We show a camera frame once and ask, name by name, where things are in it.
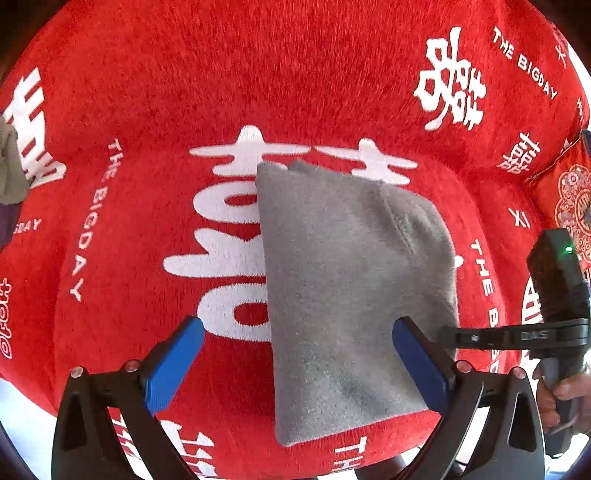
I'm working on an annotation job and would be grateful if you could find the red blanket white lettering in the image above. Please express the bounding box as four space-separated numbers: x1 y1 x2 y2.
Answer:
1 1 590 479

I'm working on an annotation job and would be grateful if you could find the red embroidered cushion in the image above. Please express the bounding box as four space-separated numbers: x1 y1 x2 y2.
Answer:
526 130 590 280

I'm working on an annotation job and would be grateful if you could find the beige and purple clothes pile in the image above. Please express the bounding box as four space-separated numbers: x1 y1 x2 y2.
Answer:
0 118 31 250

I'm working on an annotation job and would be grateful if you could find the grey fleece garment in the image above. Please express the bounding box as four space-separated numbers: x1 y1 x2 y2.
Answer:
256 161 458 446

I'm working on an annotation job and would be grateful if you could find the person's right hand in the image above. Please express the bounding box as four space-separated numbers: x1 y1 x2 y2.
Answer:
533 367 591 436

